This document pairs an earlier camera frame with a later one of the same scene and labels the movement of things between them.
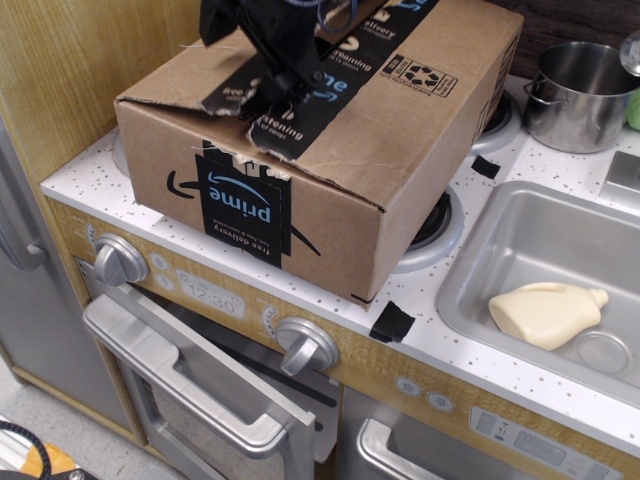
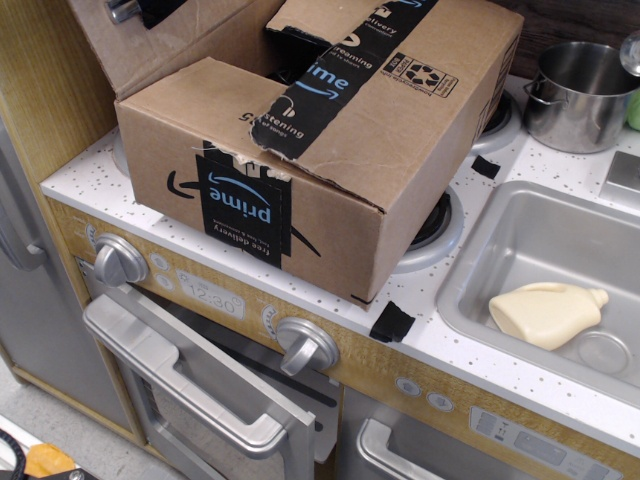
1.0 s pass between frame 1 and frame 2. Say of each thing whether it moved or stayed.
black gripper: moved
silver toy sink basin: stayed
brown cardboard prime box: moved
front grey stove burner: stayed
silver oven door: stayed
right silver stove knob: stayed
